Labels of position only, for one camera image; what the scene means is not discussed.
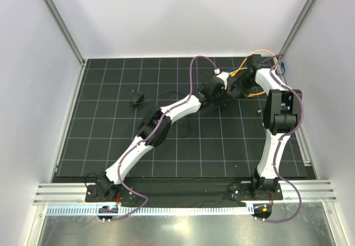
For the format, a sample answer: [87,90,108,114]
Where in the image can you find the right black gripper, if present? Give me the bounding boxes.
[230,72,257,99]

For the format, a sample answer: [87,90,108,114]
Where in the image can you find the yellow ethernet cable short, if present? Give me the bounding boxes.
[246,91,266,98]

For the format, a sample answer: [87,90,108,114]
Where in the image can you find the yellow ethernet cable long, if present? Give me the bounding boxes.
[230,48,283,77]

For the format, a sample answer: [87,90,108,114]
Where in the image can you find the black network switch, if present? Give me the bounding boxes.
[214,72,248,99]

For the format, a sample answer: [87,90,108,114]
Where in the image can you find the thin black power cable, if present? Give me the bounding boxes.
[144,91,222,139]

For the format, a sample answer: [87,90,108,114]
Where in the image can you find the black power adapter plug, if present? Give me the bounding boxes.
[130,92,147,107]

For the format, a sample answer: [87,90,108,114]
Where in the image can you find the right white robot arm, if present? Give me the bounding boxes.
[229,54,303,199]

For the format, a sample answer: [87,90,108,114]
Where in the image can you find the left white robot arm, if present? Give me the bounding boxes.
[95,72,231,202]

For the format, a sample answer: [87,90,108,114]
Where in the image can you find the blue ethernet cable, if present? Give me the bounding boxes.
[226,61,287,77]

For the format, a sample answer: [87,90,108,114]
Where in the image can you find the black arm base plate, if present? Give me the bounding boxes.
[85,177,283,208]

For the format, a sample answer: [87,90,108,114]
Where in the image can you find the right aluminium corner post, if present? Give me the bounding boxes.
[277,0,331,61]

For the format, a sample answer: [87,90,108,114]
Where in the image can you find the aluminium corner post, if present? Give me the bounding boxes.
[277,0,331,61]
[30,0,87,67]

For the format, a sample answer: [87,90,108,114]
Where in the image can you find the aluminium frame rail front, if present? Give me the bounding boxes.
[33,180,337,204]

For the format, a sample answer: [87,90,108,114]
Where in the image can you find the left aluminium corner post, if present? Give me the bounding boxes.
[30,0,87,67]

